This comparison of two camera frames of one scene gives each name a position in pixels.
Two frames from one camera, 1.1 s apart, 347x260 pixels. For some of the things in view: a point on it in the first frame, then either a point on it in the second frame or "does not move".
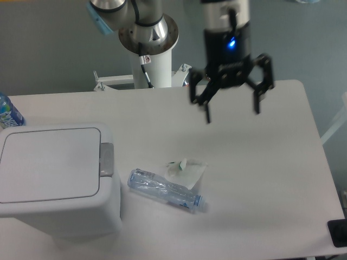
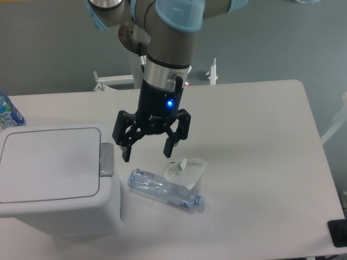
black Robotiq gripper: (227, 55) to (157, 106)
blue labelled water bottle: (10, 116) does not move
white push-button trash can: (60, 179) does not move
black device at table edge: (338, 229) does not move
